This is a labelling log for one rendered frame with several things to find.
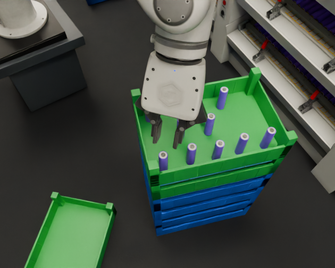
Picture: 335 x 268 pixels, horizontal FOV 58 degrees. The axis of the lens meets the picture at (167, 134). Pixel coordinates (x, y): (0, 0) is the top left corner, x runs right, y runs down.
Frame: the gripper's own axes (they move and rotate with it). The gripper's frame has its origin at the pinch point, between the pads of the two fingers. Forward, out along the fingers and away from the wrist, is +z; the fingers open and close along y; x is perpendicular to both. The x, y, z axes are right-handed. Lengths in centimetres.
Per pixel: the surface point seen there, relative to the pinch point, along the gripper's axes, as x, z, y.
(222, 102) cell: 18.0, -0.2, 8.3
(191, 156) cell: 2.5, 5.4, 5.0
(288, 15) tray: 63, -14, 22
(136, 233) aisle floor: 14, 49, -8
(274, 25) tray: 60, -11, 18
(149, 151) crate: 4.9, 8.8, -4.3
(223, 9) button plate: 81, -10, 0
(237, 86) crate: 24.1, -2.5, 11.1
